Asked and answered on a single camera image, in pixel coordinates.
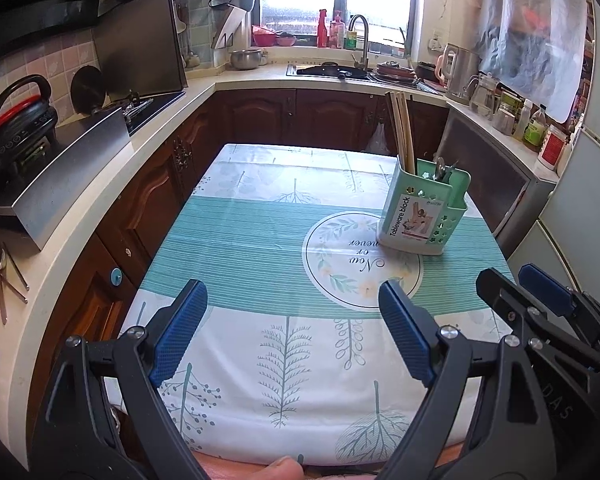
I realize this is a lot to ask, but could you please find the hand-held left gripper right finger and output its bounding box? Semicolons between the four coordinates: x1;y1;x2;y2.
378;280;554;480

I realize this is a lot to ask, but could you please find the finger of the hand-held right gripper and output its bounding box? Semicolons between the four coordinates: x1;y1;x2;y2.
476;267;600;372
519;263;600;347

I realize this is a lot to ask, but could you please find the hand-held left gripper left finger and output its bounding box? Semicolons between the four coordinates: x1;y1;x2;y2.
30;278;209;480

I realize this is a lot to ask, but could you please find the green plastic utensil holder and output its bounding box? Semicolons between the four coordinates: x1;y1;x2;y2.
377;156;472;257

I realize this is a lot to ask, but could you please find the bunch of wooden chopsticks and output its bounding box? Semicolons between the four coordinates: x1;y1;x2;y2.
385;91;417;175

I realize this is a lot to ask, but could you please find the person's left hand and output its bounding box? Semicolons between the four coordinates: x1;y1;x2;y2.
215;455;306;480

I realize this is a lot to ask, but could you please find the grey refrigerator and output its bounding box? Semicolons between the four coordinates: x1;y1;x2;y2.
505;0;600;311

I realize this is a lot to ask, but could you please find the steel-front cabinet appliance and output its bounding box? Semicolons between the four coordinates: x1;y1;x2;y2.
432;105;558;251

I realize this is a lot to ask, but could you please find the leaf-printed teal tablecloth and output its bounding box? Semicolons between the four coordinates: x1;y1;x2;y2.
105;143;513;466

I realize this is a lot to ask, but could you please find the red-label white jar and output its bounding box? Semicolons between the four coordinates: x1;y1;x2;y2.
537;125;568;171

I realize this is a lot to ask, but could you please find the green-label bottle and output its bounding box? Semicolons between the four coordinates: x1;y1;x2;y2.
524;105;548;152

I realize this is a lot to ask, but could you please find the white plastic bottle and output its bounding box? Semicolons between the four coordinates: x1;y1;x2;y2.
514;99;533;141

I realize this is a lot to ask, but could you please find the grey cup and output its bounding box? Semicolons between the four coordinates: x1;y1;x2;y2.
495;107;516;135

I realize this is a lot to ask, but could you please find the thin steel utensil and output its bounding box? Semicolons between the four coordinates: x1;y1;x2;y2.
2;245;31;305

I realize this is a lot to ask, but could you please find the stainless steel panel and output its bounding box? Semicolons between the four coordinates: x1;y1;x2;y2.
0;106;132;252

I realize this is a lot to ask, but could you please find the white plastic bag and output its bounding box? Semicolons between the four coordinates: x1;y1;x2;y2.
365;121;396;155

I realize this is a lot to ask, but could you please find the glass pitcher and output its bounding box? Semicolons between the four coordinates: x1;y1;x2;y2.
467;72;498;116

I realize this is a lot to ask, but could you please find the steel electric kettle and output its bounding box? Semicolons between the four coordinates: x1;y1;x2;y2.
437;43;481;102

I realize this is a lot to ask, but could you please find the white countertop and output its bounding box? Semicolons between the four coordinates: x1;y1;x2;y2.
0;57;563;441

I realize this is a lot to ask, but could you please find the gas stove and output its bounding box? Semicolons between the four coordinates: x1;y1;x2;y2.
92;91;187;136

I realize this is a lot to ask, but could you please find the stack of dirty dishes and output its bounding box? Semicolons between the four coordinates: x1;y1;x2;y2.
375;60;418;83

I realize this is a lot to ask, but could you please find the clear plastic sheet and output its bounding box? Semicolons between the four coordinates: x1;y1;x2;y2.
480;0;588;123

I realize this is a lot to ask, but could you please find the black round lid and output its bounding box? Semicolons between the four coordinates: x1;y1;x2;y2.
71;65;105;113

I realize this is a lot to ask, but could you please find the steel bowl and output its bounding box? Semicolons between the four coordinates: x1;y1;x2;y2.
230;49;263;71

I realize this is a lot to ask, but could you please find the steel faucet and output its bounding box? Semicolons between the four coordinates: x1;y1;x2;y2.
347;14;371;71

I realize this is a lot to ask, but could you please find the steel kitchen sink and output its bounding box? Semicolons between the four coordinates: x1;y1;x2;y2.
285;61;446;96

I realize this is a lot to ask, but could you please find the dark stove splash guard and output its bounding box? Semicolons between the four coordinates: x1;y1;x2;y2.
91;0;188;106

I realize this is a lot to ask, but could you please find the pink bottle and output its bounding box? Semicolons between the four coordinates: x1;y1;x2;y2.
329;10;345;50

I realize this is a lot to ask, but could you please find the red plastic bowl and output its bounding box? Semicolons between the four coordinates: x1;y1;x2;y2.
251;24;277;47

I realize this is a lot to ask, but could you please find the white cutting board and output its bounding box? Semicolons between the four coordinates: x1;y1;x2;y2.
211;2;248;51

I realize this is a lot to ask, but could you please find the black range hood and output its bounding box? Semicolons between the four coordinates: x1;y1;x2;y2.
0;0;111;61

